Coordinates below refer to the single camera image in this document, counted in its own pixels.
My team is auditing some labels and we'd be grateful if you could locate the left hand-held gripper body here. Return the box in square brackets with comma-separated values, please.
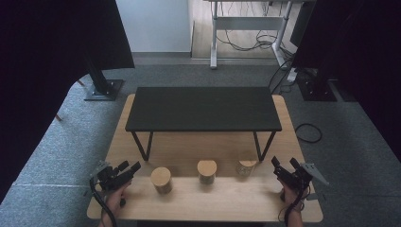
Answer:
[89, 160, 127, 192]

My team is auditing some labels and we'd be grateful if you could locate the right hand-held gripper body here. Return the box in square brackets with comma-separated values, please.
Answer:
[282, 162, 329, 190]

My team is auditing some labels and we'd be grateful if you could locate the wooden cylinder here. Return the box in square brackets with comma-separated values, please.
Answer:
[149, 166, 174, 195]
[235, 159, 258, 178]

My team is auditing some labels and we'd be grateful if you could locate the glass jar with wooden lid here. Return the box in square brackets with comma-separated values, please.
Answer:
[197, 159, 218, 185]

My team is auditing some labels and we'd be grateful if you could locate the black metal shelf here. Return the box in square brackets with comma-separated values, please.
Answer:
[124, 86, 284, 163]

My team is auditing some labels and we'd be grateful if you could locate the person's left hand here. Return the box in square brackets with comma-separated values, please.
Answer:
[105, 182, 132, 219]

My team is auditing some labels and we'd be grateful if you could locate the person's right hand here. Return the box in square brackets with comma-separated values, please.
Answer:
[279, 182, 309, 213]

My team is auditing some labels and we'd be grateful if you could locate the black stand base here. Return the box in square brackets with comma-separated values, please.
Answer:
[296, 67, 339, 103]
[83, 55, 125, 102]

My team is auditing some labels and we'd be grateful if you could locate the white power strip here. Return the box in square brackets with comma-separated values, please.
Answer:
[286, 67, 299, 84]

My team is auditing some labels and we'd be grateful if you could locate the black curtain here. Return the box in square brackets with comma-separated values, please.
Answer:
[290, 0, 401, 164]
[0, 0, 136, 204]

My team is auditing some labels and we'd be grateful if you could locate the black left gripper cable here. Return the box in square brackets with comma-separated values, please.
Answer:
[88, 177, 118, 227]

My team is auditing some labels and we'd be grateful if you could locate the looped black floor cable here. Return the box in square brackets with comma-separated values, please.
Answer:
[294, 122, 323, 145]

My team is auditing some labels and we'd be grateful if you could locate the black power strip cable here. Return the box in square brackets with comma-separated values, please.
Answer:
[268, 59, 295, 96]

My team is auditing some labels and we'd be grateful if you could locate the tangle of black desk cables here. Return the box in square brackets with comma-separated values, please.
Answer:
[216, 0, 297, 61]

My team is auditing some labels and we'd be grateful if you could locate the white desk frame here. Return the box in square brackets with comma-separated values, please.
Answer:
[206, 0, 317, 71]

